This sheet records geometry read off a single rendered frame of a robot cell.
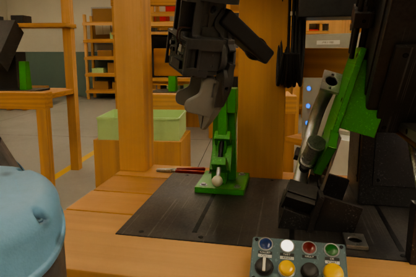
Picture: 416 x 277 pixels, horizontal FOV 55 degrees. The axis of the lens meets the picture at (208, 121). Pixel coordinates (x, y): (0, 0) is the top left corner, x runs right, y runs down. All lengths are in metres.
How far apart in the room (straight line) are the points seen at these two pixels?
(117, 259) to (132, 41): 0.71
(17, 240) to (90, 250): 0.50
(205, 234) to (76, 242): 0.25
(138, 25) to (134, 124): 0.31
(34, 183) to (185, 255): 0.46
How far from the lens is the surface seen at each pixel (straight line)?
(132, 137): 1.29
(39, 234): 0.32
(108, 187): 1.19
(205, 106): 0.60
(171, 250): 0.78
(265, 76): 1.17
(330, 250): 0.69
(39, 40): 12.32
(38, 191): 0.34
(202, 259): 0.75
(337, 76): 0.90
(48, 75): 12.24
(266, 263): 0.67
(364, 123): 0.83
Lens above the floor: 1.27
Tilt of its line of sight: 10 degrees down
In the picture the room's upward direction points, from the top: straight up
